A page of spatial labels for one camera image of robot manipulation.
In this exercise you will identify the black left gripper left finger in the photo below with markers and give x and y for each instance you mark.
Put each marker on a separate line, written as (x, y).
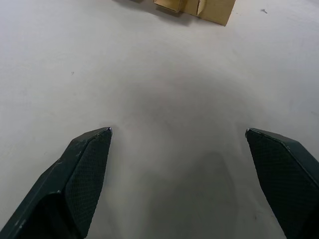
(74, 179)

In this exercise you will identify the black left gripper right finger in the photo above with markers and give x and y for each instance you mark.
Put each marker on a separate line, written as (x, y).
(286, 174)

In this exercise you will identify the brown cardboard box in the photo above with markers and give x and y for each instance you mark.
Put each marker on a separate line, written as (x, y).
(199, 8)

